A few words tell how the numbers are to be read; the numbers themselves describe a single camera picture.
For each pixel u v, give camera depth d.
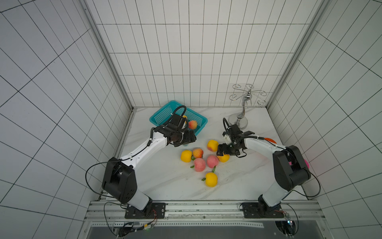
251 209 0.73
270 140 0.94
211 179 0.78
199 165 0.83
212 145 0.90
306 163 0.81
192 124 1.01
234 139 0.72
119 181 0.42
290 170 0.46
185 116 1.10
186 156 0.87
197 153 0.88
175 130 0.63
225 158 0.86
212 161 0.84
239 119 1.07
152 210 0.71
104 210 0.70
